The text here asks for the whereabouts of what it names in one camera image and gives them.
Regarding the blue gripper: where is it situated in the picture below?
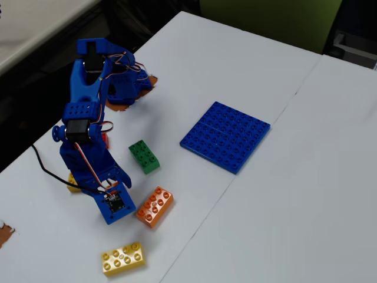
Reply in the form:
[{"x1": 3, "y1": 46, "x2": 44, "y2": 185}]
[{"x1": 59, "y1": 140, "x2": 133, "y2": 196}]

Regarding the yellow 2x2 block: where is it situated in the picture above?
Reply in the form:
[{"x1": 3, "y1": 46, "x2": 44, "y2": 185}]
[{"x1": 67, "y1": 172, "x2": 82, "y2": 194}]

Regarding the green 2x4 block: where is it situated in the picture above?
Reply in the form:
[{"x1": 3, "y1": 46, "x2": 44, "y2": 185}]
[{"x1": 128, "y1": 139, "x2": 161, "y2": 175}]

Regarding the orange 2x4 block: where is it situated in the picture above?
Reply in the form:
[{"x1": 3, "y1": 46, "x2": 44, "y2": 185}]
[{"x1": 135, "y1": 186, "x2": 174, "y2": 228}]

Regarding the yellow 2x4 block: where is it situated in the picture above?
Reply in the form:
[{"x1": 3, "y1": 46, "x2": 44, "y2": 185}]
[{"x1": 101, "y1": 242, "x2": 147, "y2": 277}]

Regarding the blue 8x8 baseplate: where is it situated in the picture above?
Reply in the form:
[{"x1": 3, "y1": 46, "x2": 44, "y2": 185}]
[{"x1": 179, "y1": 101, "x2": 272, "y2": 175}]

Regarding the white background desk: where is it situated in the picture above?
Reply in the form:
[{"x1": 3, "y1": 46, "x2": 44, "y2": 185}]
[{"x1": 0, "y1": 0, "x2": 101, "y2": 76}]

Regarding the green fabric panel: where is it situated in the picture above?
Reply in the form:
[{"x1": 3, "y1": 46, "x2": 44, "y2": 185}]
[{"x1": 199, "y1": 0, "x2": 344, "y2": 55}]

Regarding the grey background box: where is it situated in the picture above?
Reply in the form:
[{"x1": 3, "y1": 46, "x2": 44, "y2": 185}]
[{"x1": 332, "y1": 29, "x2": 377, "y2": 71}]

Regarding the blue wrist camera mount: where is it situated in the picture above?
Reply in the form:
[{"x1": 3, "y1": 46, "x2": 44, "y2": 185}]
[{"x1": 93, "y1": 185, "x2": 137, "y2": 226}]

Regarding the red white wire bundle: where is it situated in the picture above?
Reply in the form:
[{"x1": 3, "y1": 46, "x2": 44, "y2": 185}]
[{"x1": 73, "y1": 120, "x2": 115, "y2": 197}]

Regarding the black camera cable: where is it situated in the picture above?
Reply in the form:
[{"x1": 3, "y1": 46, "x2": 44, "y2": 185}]
[{"x1": 31, "y1": 144, "x2": 102, "y2": 196}]

